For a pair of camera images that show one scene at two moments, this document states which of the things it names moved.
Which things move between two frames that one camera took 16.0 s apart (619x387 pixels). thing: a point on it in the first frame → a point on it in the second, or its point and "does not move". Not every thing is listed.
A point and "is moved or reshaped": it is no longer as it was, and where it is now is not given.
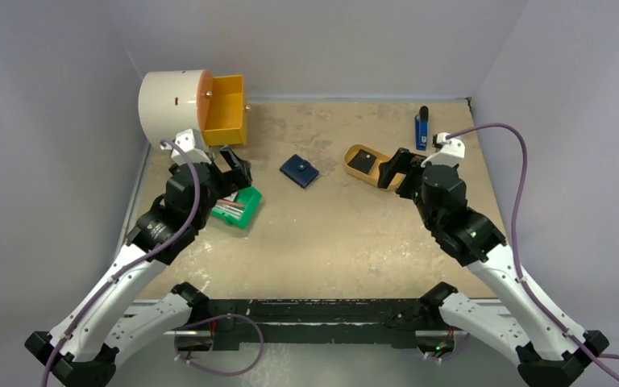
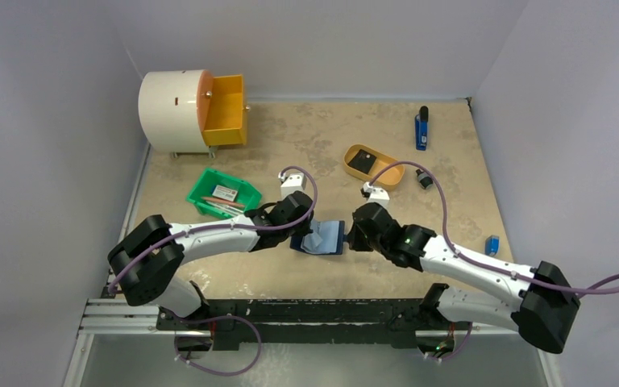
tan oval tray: x=363 y=162 does not move
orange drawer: x=222 y=116 does not move
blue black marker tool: x=421 y=128 does not move
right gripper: x=409 y=174 → x=352 y=235
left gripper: x=236 y=178 → x=304 y=228
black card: x=363 y=160 does not move
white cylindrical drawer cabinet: x=168 y=105 does not move
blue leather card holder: x=299 y=170 is moved or reshaped
